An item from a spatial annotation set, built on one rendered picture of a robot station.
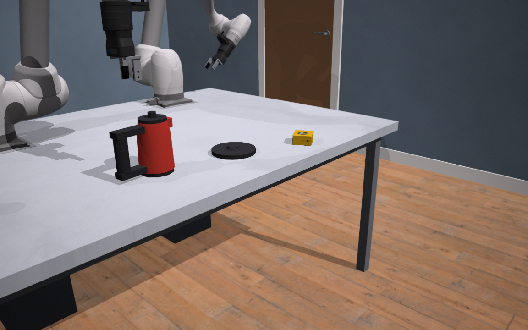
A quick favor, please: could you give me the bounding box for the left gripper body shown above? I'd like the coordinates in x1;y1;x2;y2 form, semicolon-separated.
212;31;240;65

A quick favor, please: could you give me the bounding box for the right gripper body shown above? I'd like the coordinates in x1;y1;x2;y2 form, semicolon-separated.
100;0;150;57

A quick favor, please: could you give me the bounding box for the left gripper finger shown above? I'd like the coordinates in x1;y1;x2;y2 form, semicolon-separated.
212;59;223;70
205;58;215;69

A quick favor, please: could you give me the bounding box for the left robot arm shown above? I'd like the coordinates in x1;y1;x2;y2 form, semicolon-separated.
135;0;251;107

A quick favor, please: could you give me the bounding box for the black round disc with center stud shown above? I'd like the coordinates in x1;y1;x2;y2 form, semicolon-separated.
211;142;256;160

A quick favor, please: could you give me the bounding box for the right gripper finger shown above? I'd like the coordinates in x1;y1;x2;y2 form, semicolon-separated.
123;55;142;81
110;57;129;79

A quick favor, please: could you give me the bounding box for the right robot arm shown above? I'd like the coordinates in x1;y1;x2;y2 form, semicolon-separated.
0;0;69;152

